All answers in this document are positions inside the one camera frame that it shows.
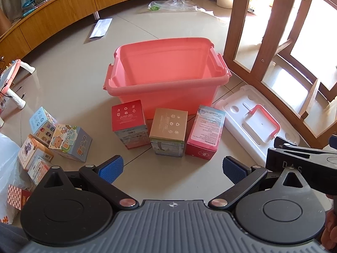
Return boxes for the red cardboard box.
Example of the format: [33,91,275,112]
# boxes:
[111,100,152,150]

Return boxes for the wooden chair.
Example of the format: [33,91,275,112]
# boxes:
[223,0,337,149]

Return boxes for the wooden cabinet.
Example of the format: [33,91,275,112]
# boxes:
[0,0,208,58]

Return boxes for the yellow printed packet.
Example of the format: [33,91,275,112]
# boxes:
[247,0,260,15]

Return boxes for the small printed cardboard box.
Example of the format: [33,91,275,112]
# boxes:
[28,155,53,186]

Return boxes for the white plastic bag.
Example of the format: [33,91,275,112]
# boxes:
[0,133,35,226]

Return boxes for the person's right hand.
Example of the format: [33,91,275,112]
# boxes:
[325,194,337,247]

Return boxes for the white lid with pink handle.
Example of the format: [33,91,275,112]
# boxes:
[214,85,301,165]

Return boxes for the pink toy table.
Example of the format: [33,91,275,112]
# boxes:
[0,59,36,111]

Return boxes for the pink plastic storage bin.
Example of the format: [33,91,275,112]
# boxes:
[102,37,232,120]

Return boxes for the cartoon bear cardboard box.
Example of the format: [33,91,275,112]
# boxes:
[49,124,92,163]

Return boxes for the red checked packet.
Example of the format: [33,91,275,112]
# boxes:
[7,184,32,211]

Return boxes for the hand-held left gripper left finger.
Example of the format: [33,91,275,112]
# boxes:
[39,155,140,211]

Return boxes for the person's grey trousers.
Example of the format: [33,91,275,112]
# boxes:
[0,221,28,253]

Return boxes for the light blue cardboard box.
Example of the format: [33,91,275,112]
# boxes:
[29,106,58,148]

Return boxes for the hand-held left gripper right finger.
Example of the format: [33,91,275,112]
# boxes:
[208,156,312,211]

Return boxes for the tan cardboard box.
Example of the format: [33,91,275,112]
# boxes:
[149,108,189,158]

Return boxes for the pink cardboard box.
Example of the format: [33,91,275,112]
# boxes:
[185,104,226,161]

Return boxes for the orange cardboard box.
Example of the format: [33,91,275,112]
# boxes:
[18,134,54,171]

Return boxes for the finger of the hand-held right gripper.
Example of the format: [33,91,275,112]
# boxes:
[274,136,298,149]

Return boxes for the white paper envelope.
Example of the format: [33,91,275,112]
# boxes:
[88,18,113,41]

